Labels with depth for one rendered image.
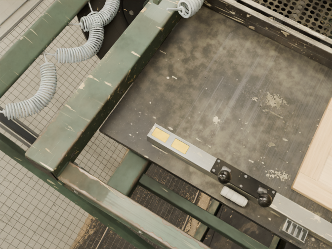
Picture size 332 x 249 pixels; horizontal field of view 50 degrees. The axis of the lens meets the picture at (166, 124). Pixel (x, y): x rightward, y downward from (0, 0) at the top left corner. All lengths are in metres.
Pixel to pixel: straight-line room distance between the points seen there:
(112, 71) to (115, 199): 0.40
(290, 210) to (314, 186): 0.12
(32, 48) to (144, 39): 0.54
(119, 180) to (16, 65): 0.67
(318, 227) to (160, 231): 0.46
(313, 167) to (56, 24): 1.15
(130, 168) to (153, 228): 0.23
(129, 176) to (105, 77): 0.32
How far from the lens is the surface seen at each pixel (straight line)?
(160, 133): 1.10
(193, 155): 1.08
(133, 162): 1.14
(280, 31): 1.37
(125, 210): 1.02
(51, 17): 1.62
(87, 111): 1.07
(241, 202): 1.09
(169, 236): 1.01
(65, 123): 1.06
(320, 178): 1.21
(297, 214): 1.12
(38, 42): 1.58
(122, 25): 1.80
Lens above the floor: 2.07
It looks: 21 degrees down
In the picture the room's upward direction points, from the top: 48 degrees counter-clockwise
